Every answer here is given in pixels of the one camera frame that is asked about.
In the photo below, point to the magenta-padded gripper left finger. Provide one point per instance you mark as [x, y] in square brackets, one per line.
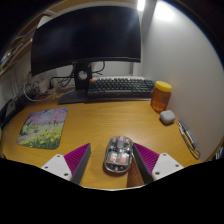
[60, 165]

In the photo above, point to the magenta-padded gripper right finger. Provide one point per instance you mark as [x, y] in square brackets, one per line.
[163, 165]

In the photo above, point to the transparent computer mouse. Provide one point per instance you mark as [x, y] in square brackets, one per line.
[118, 155]

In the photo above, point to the floral print mouse pad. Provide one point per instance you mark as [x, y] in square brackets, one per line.
[43, 128]

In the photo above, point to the small grey earbuds case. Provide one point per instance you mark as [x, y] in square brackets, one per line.
[167, 116]

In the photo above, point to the orange jar with yellow lid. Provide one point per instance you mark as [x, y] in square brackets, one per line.
[161, 97]

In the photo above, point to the black desktop stand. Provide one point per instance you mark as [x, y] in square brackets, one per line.
[8, 118]

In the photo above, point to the silver mini computer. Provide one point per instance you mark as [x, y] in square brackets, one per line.
[10, 107]

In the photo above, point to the white power strip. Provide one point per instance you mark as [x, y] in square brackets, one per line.
[46, 86]

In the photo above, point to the dark mechanical keyboard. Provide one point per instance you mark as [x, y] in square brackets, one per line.
[120, 87]

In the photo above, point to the black computer monitor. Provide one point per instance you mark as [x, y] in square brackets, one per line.
[86, 36]

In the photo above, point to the white tube lamp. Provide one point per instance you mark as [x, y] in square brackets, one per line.
[141, 4]

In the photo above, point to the wooden wall shelf unit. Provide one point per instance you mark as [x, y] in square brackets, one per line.
[16, 46]

